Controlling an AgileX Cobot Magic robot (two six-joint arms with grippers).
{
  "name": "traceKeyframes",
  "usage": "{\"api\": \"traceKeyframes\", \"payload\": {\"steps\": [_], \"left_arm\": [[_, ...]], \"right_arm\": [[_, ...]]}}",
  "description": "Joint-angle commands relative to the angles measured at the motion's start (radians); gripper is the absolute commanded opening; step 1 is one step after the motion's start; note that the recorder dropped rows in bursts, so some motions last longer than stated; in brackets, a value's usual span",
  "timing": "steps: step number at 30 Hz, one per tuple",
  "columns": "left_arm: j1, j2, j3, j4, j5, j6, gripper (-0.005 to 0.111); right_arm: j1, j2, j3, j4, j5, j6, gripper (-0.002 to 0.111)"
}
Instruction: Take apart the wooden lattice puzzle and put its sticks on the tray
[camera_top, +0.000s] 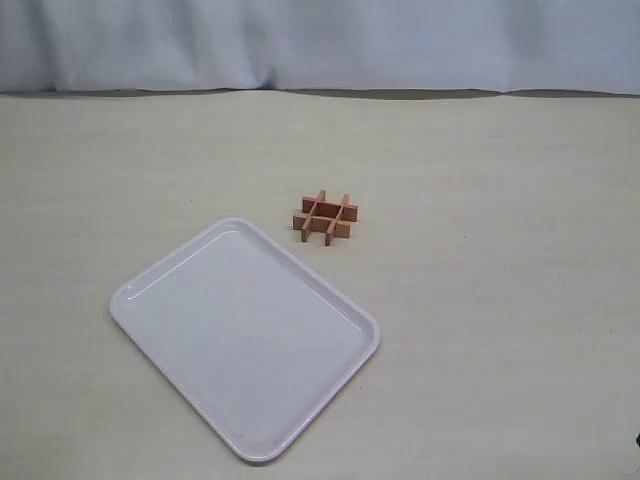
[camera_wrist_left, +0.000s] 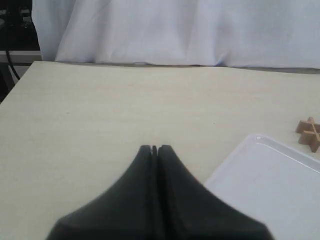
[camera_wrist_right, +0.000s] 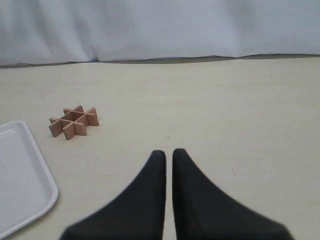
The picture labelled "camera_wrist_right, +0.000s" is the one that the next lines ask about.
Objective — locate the white backdrop curtain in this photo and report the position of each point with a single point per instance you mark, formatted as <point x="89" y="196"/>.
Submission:
<point x="47" y="32"/>

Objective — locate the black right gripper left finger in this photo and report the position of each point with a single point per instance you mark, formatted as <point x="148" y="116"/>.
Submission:
<point x="138" y="213"/>

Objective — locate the white plastic tray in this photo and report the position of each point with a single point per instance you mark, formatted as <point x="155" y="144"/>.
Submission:
<point x="27" y="187"/>

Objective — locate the wooden interlocking puzzle block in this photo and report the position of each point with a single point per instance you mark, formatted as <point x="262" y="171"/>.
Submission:
<point x="73" y="122"/>

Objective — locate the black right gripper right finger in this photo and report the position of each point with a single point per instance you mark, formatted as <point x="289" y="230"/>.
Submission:
<point x="202" y="211"/>

